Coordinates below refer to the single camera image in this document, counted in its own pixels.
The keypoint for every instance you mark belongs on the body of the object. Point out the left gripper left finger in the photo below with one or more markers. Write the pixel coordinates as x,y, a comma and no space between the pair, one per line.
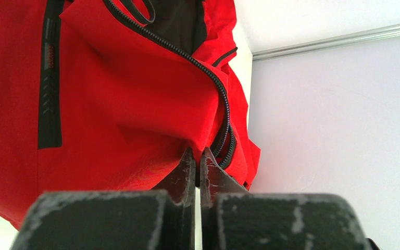
161,218

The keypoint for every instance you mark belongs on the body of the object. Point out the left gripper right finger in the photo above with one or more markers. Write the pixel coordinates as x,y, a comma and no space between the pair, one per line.
233,218

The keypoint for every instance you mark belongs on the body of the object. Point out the red jacket black lining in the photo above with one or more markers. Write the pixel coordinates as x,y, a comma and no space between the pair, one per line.
107,95

